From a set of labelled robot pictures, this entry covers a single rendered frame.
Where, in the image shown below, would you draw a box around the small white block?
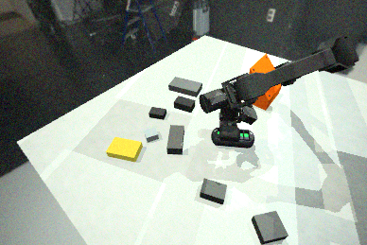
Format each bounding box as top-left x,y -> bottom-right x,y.
144,127 -> 159,142

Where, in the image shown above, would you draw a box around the yellow flat box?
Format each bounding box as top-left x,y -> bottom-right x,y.
106,137 -> 143,162

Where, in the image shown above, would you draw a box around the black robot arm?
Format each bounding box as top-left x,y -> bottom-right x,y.
199,35 -> 359,125

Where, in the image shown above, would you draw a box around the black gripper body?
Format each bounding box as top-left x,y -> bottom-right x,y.
218,105 -> 241,142

